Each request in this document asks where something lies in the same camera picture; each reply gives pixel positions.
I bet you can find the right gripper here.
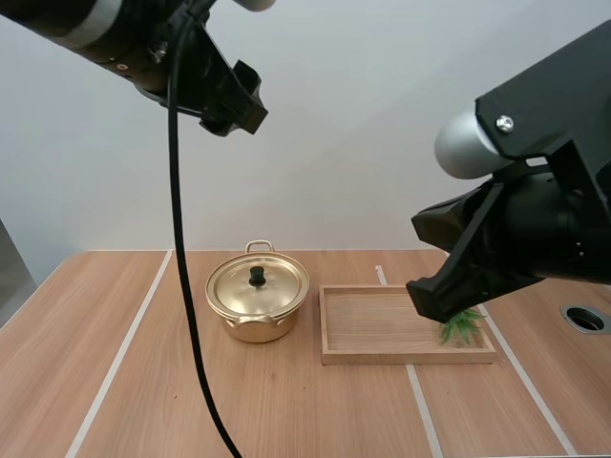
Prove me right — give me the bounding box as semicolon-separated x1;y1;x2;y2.
405;169;584;326

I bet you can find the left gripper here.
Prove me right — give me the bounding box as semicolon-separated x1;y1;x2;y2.
140;19;270;138

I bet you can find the yellow toy pineapple green crown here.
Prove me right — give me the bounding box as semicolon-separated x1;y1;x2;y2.
436;307;489;347

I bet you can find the shallow wooden tray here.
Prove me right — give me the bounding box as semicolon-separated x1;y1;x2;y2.
318;283;498;367

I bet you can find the gold lid with black knob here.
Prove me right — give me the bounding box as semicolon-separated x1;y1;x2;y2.
204;252;311;320

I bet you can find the black cable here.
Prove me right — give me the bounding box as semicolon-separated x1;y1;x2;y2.
165;10;244;458

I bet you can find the gold pot with two handles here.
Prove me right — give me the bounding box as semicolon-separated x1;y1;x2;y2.
205;239;311;344

